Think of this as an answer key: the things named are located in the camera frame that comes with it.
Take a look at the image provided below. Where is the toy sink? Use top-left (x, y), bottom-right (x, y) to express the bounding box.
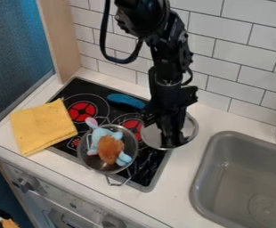
top-left (189, 130), bottom-right (276, 228)

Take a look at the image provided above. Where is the silver lid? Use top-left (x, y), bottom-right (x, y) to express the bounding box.
top-left (139, 112), bottom-right (200, 151)

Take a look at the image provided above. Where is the blue plush animal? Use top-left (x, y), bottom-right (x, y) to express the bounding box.
top-left (83, 117), bottom-right (134, 167)

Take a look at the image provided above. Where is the yellow cloth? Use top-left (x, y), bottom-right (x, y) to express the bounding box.
top-left (8, 97), bottom-right (80, 158)

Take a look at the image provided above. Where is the blue tool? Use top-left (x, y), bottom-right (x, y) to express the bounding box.
top-left (105, 93), bottom-right (148, 110)

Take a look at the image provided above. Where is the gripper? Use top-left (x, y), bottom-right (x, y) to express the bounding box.
top-left (142, 66), bottom-right (200, 148)

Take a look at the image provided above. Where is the silver pot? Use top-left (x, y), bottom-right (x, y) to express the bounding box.
top-left (76, 124), bottom-right (141, 187)

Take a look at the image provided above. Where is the toy stove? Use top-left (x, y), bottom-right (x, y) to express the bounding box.
top-left (46, 76), bottom-right (175, 193)

